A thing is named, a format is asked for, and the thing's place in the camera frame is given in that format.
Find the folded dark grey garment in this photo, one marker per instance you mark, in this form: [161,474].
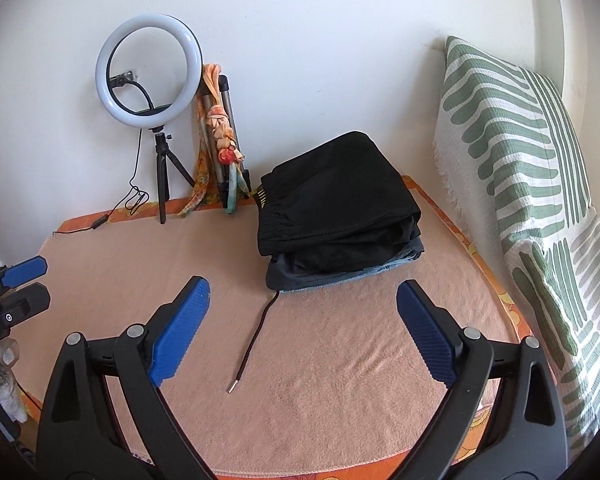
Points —
[342,256]

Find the black drawstring metal tip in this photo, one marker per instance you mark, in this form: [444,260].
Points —
[245,358]

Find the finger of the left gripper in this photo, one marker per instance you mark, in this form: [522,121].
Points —
[24,272]

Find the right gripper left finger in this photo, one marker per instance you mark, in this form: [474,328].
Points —
[80,437]

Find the green striped pillow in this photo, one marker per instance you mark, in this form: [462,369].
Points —
[510,157]

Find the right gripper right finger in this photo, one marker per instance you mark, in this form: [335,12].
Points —
[525,436]

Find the black pants yellow pattern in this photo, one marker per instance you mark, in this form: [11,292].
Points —
[345,189]

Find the folded tripod with scarf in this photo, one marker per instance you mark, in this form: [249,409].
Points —
[219,176]

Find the folded blue jeans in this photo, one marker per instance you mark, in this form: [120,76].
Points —
[311,282]

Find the white ring light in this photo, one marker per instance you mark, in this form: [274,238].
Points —
[148,70]

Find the pink terry blanket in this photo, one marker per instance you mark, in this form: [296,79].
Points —
[290,329]

